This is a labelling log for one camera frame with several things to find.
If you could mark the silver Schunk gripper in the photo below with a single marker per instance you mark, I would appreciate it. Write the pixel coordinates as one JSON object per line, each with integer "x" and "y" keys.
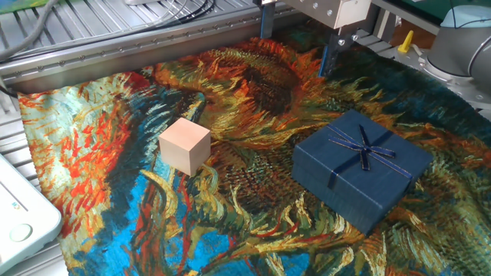
{"x": 330, "y": 11}

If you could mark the plain wooden cube block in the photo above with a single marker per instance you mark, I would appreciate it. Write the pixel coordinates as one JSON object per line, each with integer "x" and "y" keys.
{"x": 184, "y": 145}

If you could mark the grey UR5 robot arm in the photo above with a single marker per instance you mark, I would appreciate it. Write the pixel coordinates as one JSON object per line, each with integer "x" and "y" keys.
{"x": 452, "y": 50}

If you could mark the sunflower painting print cloth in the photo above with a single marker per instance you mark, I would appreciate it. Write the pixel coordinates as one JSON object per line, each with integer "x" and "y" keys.
{"x": 268, "y": 96}

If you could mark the grey aluminium bar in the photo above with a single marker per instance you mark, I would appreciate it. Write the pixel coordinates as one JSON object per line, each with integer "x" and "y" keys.
{"x": 386, "y": 25}

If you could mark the yellow plastic clip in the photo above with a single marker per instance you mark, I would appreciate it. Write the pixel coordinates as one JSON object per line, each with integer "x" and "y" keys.
{"x": 405, "y": 42}

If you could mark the blue gift box with ribbon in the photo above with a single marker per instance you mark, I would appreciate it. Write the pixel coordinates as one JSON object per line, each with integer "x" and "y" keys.
{"x": 345, "y": 191}

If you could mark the green printed cloth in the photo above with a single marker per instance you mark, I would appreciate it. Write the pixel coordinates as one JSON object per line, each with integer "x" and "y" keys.
{"x": 15, "y": 4}

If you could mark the white plastic device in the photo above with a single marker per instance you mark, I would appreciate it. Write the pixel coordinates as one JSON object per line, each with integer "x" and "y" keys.
{"x": 23, "y": 214}

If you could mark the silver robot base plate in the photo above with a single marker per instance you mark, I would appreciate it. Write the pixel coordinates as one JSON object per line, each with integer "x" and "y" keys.
{"x": 441, "y": 84}

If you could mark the aluminium table rail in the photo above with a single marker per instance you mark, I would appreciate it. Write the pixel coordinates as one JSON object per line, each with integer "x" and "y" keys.
{"x": 115, "y": 55}

